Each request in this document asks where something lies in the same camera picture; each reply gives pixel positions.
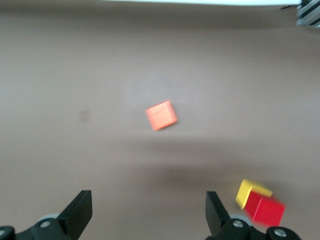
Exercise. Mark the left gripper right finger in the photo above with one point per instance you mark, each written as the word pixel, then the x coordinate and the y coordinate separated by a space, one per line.
pixel 217 217

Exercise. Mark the orange wooden block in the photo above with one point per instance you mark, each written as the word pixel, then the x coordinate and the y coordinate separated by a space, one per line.
pixel 161 116

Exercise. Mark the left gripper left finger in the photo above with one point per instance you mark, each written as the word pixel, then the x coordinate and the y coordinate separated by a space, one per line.
pixel 75 217

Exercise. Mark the red wooden block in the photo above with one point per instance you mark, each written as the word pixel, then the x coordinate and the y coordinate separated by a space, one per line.
pixel 266 211

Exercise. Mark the striped object at corner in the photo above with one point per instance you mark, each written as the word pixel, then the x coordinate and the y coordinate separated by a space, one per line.
pixel 308 13

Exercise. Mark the yellow wooden block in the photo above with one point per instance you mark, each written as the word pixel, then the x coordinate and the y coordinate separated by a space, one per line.
pixel 243 192

